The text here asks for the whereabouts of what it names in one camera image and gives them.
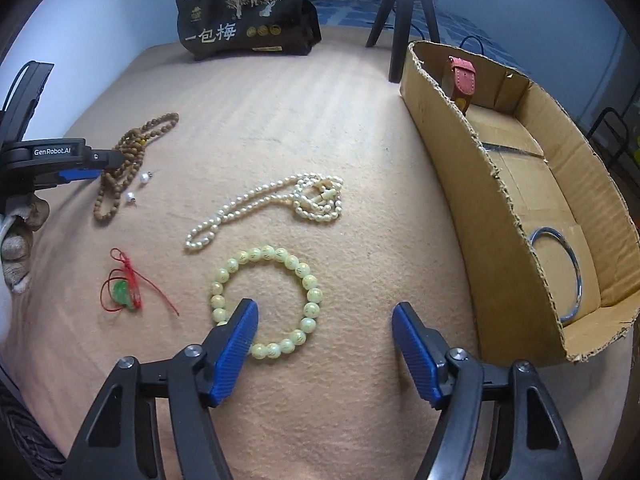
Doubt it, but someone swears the black tripod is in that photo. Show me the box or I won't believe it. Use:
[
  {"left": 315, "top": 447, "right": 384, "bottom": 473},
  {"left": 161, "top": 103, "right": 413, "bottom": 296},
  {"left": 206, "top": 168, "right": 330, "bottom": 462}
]
[{"left": 365, "top": 0, "right": 442, "bottom": 83}]

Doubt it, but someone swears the person's left hand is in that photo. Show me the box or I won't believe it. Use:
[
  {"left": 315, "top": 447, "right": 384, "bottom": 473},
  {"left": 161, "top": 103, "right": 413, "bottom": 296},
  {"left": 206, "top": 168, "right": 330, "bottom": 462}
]
[{"left": 0, "top": 194, "right": 49, "bottom": 295}]

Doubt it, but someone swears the white pearl necklace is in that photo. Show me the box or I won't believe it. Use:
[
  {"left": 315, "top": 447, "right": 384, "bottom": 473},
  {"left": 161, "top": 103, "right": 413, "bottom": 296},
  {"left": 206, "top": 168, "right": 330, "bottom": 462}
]
[{"left": 184, "top": 172, "right": 345, "bottom": 252}]

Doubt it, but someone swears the silver bangle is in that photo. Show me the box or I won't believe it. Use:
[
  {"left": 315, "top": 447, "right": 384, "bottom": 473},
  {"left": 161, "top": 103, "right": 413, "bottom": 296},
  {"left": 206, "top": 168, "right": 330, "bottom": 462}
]
[{"left": 529, "top": 226, "right": 584, "bottom": 324}]

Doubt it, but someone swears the brown wooden bead necklace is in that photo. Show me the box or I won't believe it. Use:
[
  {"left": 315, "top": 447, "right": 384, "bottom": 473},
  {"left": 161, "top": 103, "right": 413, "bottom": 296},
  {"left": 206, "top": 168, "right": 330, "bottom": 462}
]
[{"left": 93, "top": 112, "right": 180, "bottom": 222}]

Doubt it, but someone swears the red watch strap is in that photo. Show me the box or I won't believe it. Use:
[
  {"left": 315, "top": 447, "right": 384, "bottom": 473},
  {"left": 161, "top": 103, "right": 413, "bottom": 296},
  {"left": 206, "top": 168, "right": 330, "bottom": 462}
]
[{"left": 446, "top": 56, "right": 476, "bottom": 113}]

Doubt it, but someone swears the black snack bag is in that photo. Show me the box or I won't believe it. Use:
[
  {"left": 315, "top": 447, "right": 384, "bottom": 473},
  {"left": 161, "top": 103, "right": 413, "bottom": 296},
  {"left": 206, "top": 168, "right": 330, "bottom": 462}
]
[{"left": 175, "top": 0, "right": 322, "bottom": 62}]

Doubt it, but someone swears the black metal shoe rack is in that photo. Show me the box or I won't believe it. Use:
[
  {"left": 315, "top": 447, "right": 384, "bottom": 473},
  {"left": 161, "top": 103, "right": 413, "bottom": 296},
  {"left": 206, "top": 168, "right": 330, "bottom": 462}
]
[{"left": 587, "top": 107, "right": 635, "bottom": 171}]

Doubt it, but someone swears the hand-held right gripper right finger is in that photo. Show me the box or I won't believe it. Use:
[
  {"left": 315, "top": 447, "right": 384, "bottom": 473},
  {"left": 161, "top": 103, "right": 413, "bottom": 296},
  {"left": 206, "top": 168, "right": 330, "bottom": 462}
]
[{"left": 391, "top": 302, "right": 583, "bottom": 480}]

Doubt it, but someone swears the cardboard box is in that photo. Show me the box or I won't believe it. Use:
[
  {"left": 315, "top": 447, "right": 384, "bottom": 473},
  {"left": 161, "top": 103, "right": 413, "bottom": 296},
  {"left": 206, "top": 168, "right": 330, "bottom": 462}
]
[{"left": 399, "top": 40, "right": 640, "bottom": 365}]

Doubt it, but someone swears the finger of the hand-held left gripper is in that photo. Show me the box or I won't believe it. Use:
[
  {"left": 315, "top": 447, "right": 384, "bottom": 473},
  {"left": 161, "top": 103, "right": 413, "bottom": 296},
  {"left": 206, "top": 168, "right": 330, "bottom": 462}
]
[{"left": 56, "top": 147, "right": 124, "bottom": 184}]

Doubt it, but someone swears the black cable with inline controller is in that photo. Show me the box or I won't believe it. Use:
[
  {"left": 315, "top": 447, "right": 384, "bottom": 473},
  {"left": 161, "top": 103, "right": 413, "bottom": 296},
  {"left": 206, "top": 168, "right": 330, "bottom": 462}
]
[{"left": 457, "top": 35, "right": 488, "bottom": 57}]

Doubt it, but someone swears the red string jade pendant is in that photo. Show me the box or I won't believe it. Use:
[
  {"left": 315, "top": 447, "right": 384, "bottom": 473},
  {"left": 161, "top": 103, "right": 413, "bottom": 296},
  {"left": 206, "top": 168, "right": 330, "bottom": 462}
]
[{"left": 100, "top": 247, "right": 180, "bottom": 317}]

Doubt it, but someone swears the blue patterned bed sheet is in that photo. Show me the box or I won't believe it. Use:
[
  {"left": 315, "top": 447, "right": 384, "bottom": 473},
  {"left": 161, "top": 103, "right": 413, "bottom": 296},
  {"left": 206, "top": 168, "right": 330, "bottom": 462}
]
[{"left": 300, "top": 0, "right": 626, "bottom": 78}]

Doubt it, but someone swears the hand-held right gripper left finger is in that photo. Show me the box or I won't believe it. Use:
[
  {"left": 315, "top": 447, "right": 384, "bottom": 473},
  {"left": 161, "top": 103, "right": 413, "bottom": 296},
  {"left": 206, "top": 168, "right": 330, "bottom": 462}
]
[{"left": 65, "top": 298, "right": 260, "bottom": 480}]

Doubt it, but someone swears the dark cloth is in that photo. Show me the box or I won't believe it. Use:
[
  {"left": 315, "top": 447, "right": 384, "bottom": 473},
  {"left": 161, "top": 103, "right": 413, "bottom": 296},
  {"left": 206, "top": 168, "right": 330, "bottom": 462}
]
[{"left": 0, "top": 367, "right": 68, "bottom": 480}]

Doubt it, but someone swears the pale green bead bracelet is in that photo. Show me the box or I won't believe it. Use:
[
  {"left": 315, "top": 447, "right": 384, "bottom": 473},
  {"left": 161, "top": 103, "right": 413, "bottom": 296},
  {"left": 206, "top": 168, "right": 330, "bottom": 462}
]
[{"left": 210, "top": 246, "right": 324, "bottom": 361}]

